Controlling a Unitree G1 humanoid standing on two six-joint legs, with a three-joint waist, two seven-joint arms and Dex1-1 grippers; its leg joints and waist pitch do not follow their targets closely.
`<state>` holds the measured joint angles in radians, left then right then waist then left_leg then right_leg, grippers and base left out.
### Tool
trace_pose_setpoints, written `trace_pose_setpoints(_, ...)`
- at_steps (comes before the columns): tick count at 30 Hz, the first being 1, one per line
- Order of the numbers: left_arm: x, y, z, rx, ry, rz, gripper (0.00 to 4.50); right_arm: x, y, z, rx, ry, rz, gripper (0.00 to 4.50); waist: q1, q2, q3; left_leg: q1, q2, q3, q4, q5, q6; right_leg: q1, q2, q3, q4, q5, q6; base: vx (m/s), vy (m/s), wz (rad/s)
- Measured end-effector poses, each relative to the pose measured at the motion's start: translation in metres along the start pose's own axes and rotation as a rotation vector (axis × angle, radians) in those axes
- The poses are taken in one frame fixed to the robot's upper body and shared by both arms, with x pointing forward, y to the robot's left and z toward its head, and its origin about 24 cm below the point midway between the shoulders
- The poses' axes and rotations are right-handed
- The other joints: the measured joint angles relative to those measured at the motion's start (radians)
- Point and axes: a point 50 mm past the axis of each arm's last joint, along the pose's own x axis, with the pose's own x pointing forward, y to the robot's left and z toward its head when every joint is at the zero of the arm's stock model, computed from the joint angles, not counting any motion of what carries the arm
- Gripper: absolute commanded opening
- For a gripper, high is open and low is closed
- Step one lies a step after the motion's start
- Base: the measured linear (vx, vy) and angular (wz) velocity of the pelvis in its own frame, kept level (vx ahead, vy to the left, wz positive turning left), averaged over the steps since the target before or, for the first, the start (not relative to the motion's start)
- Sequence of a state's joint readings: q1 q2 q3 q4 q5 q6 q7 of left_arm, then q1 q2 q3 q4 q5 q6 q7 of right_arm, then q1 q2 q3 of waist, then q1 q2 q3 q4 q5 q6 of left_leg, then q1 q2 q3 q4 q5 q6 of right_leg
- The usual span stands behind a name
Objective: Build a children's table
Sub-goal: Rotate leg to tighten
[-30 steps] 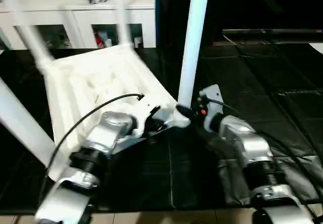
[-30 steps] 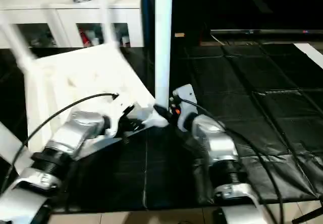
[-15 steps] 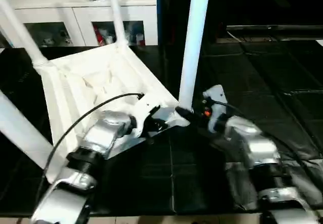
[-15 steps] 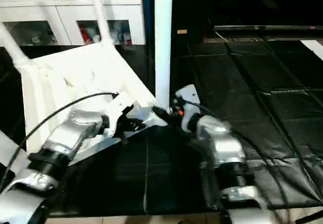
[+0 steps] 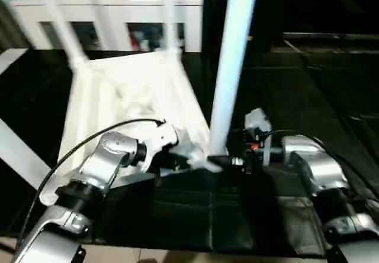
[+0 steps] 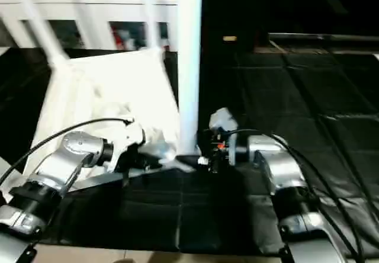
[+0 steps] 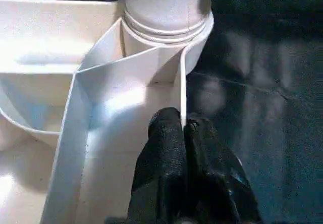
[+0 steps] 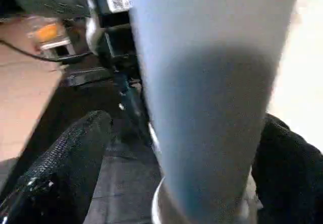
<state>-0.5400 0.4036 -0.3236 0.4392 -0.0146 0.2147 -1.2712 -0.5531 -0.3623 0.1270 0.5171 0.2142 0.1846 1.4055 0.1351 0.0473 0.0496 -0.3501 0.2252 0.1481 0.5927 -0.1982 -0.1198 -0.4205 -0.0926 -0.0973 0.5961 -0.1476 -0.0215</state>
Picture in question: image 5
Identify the white plastic table top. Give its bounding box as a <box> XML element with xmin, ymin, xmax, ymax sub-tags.
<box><xmin>38</xmin><ymin>51</ymin><xmax>226</xmax><ymax>208</ymax></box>

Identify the black mat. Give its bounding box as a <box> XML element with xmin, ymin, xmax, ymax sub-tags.
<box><xmin>0</xmin><ymin>48</ymin><xmax>379</xmax><ymax>258</ymax></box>

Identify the red and white bottle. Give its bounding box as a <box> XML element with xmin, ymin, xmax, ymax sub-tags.
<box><xmin>130</xmin><ymin>30</ymin><xmax>140</xmax><ymax>50</ymax></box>

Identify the long black bar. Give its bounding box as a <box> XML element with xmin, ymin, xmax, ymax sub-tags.
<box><xmin>283</xmin><ymin>32</ymin><xmax>379</xmax><ymax>41</ymax></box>

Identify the white cabinet with glass doors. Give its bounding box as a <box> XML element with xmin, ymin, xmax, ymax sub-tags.
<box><xmin>13</xmin><ymin>0</ymin><xmax>205</xmax><ymax>53</ymax></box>

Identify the white flat board strip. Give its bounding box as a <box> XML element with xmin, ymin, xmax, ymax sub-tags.
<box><xmin>0</xmin><ymin>49</ymin><xmax>31</xmax><ymax>76</ymax></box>

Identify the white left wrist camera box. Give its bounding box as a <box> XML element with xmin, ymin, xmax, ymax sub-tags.
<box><xmin>139</xmin><ymin>122</ymin><xmax>181</xmax><ymax>175</ymax></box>

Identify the black left wrist camera cable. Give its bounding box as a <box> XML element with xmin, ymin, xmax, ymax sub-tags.
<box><xmin>14</xmin><ymin>118</ymin><xmax>167</xmax><ymax>263</ymax></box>

